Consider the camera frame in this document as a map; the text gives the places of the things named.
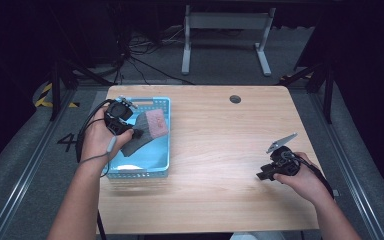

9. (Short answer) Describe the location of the grey and pink sock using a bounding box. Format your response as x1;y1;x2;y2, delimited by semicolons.
120;108;170;158

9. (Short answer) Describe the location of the white cloth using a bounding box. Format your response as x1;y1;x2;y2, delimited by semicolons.
229;231;286;240

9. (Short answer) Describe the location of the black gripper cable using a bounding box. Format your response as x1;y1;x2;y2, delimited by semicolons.
75;99;114;164
293;154;335;199

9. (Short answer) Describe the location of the yellow and black hazard tape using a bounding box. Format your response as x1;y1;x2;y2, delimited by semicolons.
34;82;80;109

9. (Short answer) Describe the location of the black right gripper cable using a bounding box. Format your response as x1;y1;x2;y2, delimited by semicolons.
293;154;335;199

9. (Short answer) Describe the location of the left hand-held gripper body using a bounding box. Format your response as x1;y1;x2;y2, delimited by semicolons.
103;95;138;136

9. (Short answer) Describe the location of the aluminium floor rail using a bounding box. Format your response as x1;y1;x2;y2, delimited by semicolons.
0;88;78;240
308;91;384;240

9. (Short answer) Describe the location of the person's left hand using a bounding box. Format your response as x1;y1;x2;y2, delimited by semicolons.
80;105;135;164

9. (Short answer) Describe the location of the bundle of black floor cables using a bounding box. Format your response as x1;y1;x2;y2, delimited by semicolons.
113;28;194;86

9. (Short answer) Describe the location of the person's right hand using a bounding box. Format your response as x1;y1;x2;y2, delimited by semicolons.
273;151;331;205

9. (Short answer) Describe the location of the light blue plastic basket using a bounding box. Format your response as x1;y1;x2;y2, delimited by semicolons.
104;96;172;179

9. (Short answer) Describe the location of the white metal stand frame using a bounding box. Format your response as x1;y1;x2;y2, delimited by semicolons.
181;4;277;77

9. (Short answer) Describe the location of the black metal stand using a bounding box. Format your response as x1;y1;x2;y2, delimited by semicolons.
48;59;114;122
278;61;334;124

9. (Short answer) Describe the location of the grey wrist strap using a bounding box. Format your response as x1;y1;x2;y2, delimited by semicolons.
79;135;118;178

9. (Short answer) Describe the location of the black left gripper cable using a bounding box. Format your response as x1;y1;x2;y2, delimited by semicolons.
75;99;114;164

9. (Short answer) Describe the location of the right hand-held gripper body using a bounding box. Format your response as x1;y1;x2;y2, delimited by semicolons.
265;132;302;176

